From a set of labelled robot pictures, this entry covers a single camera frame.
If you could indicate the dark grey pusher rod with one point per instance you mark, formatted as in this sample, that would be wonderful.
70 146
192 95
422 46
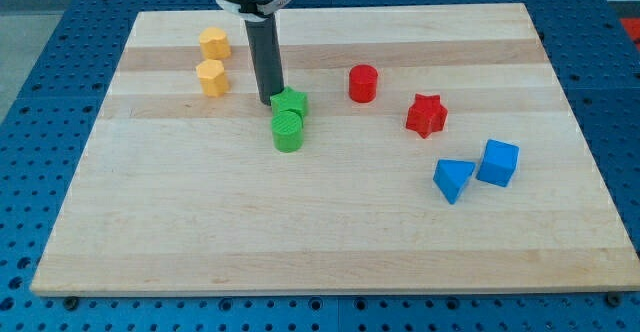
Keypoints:
266 58

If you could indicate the green star block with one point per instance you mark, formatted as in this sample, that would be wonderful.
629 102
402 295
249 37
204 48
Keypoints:
291 100

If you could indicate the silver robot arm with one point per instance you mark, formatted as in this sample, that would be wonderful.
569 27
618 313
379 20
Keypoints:
252 10

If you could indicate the red star block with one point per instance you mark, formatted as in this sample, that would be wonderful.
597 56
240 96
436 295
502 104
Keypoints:
426 115

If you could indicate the yellow heart block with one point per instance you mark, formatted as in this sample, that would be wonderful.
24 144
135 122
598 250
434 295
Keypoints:
214 43

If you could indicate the yellow hexagon block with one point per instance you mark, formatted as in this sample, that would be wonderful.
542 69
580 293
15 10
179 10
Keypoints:
212 76

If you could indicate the green cylinder block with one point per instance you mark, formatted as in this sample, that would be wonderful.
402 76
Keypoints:
287 131

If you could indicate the red cylinder block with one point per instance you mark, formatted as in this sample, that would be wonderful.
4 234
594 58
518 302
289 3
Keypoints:
363 80

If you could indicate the light wooden board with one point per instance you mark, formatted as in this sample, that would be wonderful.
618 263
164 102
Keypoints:
181 194

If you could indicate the blue triangle block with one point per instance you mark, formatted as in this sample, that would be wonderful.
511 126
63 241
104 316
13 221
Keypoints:
451 177

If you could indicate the blue cube block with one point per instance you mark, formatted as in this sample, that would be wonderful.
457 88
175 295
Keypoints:
499 163

